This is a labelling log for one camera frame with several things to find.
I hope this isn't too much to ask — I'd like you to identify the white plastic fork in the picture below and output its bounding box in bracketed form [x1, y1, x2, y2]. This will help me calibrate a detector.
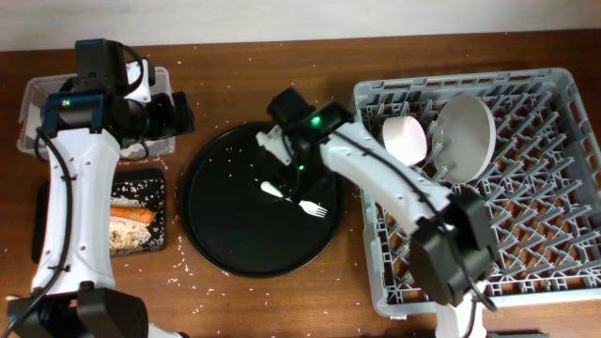
[260, 181, 328, 218]

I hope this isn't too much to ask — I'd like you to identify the orange carrot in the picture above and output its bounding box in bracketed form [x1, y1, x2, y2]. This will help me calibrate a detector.
[110, 207, 155, 223]

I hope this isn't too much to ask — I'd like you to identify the white bowl with rice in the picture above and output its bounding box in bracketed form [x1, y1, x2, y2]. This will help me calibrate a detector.
[381, 115, 427, 166]

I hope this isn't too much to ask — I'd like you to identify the grey plate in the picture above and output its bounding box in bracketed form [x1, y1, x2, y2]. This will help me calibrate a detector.
[432, 95, 496, 184]

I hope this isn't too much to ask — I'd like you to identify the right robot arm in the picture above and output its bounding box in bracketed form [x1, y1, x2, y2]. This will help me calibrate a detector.
[255, 87, 497, 337]

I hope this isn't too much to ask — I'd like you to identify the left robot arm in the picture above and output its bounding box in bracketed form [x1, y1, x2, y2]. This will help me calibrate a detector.
[7, 38, 194, 337]

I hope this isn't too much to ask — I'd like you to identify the grey dishwasher rack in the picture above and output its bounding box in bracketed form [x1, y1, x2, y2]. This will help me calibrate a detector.
[347, 68, 601, 319]

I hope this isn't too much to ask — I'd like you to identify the black rectangular tray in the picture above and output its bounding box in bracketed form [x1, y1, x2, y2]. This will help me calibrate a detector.
[31, 168, 168, 265]

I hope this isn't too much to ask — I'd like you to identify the round black serving tray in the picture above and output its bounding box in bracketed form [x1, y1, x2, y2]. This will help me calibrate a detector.
[179, 122, 344, 278]

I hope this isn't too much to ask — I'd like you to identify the pile of rice scraps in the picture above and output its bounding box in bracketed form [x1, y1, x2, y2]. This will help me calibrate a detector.
[109, 216, 148, 244]

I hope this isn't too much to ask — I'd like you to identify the clear plastic bin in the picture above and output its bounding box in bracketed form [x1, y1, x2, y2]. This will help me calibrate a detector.
[16, 67, 176, 160]

